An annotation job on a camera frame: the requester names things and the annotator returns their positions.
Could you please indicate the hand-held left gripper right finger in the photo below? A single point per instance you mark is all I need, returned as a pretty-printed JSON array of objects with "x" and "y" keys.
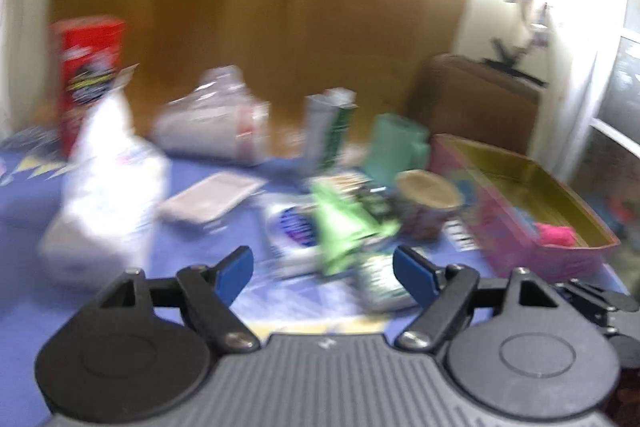
[{"x": 414, "y": 276}]

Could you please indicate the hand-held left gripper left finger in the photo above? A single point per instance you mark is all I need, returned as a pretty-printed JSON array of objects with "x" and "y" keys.
[{"x": 235, "y": 271}]

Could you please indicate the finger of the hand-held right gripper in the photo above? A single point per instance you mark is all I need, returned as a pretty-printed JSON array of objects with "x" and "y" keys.
[{"x": 597, "y": 298}]

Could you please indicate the dark green printed packet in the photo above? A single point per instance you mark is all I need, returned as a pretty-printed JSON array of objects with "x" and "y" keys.
[{"x": 382, "y": 279}]

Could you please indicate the white tissue pack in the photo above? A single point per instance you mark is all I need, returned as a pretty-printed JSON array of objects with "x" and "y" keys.
[{"x": 292, "y": 227}]

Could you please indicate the light green packet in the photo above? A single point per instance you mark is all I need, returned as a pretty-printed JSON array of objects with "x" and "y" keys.
[{"x": 340, "y": 227}]

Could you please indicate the pink tin box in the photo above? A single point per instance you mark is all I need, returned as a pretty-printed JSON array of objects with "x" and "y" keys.
[{"x": 505, "y": 227}]

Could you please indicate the magenta soft item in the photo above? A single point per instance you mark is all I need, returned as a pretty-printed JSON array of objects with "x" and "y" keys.
[{"x": 555, "y": 234}]

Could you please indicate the blue printed tablecloth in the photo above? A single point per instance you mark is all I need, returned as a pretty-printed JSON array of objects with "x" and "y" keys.
[{"x": 200, "y": 247}]

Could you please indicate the snack can with tan lid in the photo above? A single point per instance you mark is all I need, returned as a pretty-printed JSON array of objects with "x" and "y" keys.
[{"x": 427, "y": 207}]

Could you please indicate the clear flat plastic packet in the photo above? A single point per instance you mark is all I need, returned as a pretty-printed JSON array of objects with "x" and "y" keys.
[{"x": 210, "y": 198}]

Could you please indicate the clear cracker packet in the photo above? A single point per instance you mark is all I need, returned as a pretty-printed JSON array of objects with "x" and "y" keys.
[{"x": 345, "y": 182}]

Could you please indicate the teal plastic mug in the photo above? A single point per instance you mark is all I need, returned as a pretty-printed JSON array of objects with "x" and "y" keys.
[{"x": 395, "y": 147}]

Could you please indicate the white crinkled snack bag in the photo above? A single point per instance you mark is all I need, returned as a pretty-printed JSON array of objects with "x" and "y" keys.
[{"x": 110, "y": 202}]

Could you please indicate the bagged stack of plastic cups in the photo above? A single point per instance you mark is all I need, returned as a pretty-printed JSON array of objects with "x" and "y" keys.
[{"x": 210, "y": 122}]

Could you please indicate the green drink carton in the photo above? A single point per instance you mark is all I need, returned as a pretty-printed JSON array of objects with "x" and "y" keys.
[{"x": 327, "y": 132}]

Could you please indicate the brown chair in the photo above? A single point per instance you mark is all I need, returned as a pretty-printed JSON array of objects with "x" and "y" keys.
[{"x": 475, "y": 107}]

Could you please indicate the red snack box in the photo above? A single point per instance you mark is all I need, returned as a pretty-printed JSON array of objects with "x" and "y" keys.
[{"x": 87, "y": 67}]

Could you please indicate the wooden board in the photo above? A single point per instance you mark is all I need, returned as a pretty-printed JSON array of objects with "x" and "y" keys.
[{"x": 275, "y": 7}]

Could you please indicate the white window frame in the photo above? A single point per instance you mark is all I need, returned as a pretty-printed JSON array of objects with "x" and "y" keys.
[{"x": 607, "y": 107}]

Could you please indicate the black wall bracket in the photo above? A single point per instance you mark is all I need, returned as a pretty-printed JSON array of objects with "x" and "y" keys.
[{"x": 510, "y": 59}]

